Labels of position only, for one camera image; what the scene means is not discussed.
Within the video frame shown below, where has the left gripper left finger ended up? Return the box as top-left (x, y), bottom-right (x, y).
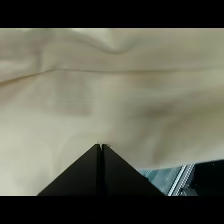
top-left (37, 143), bottom-right (102, 197)

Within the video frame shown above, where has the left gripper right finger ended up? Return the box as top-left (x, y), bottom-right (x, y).
top-left (100, 143), bottom-right (166, 197)

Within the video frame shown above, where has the silver frame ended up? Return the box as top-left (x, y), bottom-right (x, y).
top-left (166, 163), bottom-right (196, 197)

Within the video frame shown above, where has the cream garment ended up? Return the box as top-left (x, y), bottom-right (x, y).
top-left (0, 27), bottom-right (224, 197)

